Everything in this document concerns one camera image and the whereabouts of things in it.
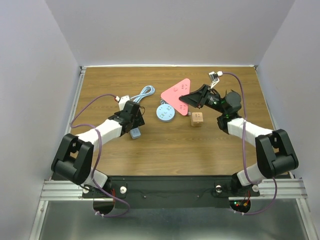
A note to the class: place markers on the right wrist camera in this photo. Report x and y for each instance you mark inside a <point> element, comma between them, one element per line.
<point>214,78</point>

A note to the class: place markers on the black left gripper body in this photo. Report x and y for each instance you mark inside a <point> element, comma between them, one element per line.
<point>117,114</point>

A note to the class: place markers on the aluminium rail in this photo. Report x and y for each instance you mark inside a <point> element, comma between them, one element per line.
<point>75,100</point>
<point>54,190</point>

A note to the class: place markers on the aluminium front rail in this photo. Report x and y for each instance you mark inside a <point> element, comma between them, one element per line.
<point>54,190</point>

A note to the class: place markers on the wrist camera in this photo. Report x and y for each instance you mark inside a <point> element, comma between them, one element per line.
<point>214,78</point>
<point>121,101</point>

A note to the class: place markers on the aluminium left rail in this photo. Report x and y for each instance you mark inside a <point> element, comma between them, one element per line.
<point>75,100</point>

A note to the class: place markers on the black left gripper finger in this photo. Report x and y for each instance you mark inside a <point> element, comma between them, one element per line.
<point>128,124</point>
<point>139,120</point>

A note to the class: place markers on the white round power strip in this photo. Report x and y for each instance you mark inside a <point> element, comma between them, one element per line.
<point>165,113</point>

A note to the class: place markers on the white rectangular power strip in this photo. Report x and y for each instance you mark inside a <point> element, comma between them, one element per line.
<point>135,133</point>

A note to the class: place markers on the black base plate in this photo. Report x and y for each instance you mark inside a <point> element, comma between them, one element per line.
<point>189,191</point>

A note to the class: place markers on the pink triangular power strip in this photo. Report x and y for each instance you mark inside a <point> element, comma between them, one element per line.
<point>172,96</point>

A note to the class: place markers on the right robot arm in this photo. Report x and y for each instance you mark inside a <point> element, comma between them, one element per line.
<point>275,154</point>

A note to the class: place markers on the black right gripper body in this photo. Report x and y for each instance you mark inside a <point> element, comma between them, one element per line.
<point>214,101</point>

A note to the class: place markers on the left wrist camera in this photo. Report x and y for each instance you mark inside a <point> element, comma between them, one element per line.
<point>121,101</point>

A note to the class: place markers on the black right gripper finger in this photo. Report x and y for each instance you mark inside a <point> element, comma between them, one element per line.
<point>202,91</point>
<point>192,99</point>

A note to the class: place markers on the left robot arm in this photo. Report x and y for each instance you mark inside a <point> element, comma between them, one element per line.
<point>74,156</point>

